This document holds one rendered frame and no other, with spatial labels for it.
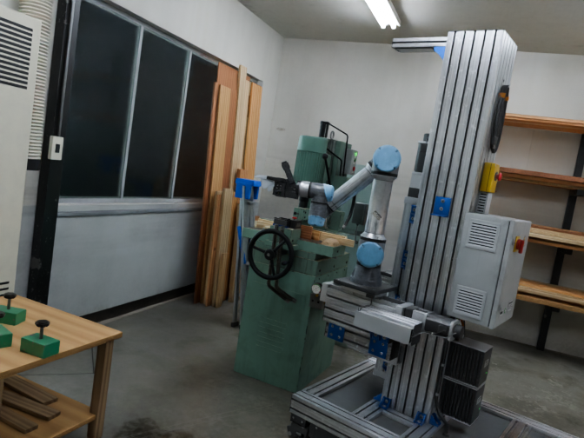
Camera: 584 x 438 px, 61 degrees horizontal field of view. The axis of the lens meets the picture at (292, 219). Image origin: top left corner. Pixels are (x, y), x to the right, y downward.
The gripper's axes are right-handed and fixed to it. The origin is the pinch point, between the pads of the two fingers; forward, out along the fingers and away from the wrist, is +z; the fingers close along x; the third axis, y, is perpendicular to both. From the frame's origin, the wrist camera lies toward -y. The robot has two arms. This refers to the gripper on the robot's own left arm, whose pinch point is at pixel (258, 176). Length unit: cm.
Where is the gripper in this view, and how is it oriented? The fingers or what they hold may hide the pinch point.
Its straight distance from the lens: 230.9
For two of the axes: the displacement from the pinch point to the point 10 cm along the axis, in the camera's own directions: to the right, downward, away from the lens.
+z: -9.7, -1.7, 1.7
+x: 1.7, 0.6, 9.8
